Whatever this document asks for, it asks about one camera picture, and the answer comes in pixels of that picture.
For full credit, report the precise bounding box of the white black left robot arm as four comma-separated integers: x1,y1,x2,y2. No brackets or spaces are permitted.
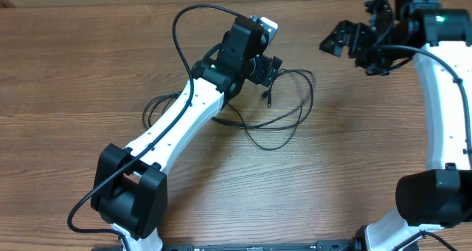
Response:
91,16,282,250

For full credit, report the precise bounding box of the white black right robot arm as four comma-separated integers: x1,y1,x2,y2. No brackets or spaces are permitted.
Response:
316,0,471,250

